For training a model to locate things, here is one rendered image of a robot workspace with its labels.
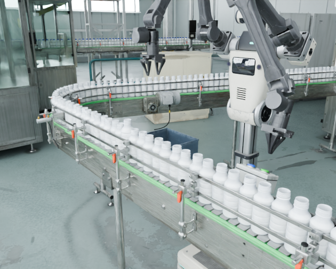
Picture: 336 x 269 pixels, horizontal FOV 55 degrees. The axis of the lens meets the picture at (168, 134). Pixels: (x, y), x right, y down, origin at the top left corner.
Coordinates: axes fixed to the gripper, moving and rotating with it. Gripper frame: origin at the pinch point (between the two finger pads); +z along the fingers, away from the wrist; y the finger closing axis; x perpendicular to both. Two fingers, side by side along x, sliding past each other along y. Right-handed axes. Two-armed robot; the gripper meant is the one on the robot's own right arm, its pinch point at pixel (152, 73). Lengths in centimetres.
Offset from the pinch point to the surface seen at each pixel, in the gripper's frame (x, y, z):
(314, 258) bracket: 96, 21, 36
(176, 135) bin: -29, -42, 48
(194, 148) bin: -9, -39, 51
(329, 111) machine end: -74, -380, 93
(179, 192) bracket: 51, 28, 33
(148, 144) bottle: 18.5, 16.9, 27.2
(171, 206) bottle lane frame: 38, 21, 47
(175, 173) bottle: 37, 17, 34
